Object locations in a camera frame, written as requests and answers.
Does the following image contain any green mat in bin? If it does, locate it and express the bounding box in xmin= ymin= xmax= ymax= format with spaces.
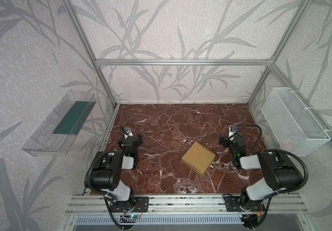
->
xmin=53 ymin=101 xmax=96 ymax=135

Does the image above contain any black mounting plate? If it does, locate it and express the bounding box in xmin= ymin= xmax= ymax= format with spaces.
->
xmin=110 ymin=196 xmax=150 ymax=213
xmin=223 ymin=194 xmax=266 ymax=213

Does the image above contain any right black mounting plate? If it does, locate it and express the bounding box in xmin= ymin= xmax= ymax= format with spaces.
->
xmin=223 ymin=194 xmax=266 ymax=213

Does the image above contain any aluminium frame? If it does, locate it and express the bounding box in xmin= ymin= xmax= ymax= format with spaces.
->
xmin=58 ymin=1 xmax=332 ymax=162

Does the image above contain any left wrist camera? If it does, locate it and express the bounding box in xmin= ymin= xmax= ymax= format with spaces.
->
xmin=124 ymin=127 xmax=133 ymax=138

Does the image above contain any green circuit board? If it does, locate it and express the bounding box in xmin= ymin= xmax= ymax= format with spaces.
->
xmin=121 ymin=214 xmax=142 ymax=222

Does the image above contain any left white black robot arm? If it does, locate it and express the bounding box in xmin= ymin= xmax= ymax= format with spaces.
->
xmin=84 ymin=134 xmax=143 ymax=207

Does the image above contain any brown cardboard box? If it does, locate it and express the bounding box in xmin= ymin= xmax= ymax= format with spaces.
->
xmin=181 ymin=142 xmax=216 ymax=177

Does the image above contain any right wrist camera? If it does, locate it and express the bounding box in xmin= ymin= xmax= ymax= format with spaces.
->
xmin=229 ymin=126 xmax=238 ymax=140

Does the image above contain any white wire mesh basket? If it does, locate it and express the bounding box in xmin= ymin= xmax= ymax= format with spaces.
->
xmin=261 ymin=87 xmax=331 ymax=157

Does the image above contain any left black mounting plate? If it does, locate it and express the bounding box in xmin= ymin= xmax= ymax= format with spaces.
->
xmin=110 ymin=196 xmax=150 ymax=213

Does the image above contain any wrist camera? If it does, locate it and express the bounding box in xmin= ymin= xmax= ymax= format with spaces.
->
xmin=124 ymin=127 xmax=133 ymax=138
xmin=229 ymin=126 xmax=238 ymax=140

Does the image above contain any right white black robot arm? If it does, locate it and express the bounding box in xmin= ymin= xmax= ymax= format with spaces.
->
xmin=219 ymin=135 xmax=309 ymax=212

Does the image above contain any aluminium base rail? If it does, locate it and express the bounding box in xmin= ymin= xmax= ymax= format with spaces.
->
xmin=65 ymin=194 xmax=308 ymax=216

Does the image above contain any clear plastic wall bin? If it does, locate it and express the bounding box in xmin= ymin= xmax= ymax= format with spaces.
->
xmin=22 ymin=90 xmax=97 ymax=157

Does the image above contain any pink item in basket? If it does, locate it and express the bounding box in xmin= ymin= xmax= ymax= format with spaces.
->
xmin=280 ymin=139 xmax=293 ymax=152

